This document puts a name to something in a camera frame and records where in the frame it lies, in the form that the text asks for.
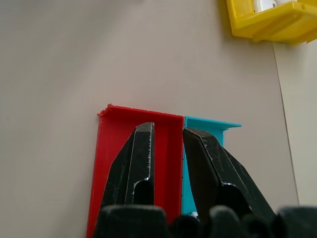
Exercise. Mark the red plastic bin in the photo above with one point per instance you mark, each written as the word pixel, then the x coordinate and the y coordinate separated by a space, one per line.
pixel 166 138

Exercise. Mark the white earbud case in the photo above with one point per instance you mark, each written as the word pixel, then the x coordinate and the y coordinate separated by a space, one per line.
pixel 263 5

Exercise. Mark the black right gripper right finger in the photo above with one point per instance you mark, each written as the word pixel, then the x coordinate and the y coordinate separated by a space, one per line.
pixel 210 168

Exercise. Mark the yellow plastic bin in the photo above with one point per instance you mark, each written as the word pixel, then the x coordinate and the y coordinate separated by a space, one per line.
pixel 277 22

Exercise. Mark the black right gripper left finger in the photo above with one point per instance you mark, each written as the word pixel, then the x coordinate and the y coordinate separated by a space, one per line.
pixel 128 168

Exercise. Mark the white earbud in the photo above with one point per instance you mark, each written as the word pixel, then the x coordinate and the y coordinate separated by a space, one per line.
pixel 194 214

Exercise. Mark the blue plastic bin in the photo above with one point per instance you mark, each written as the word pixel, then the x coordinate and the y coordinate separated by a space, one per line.
pixel 186 188

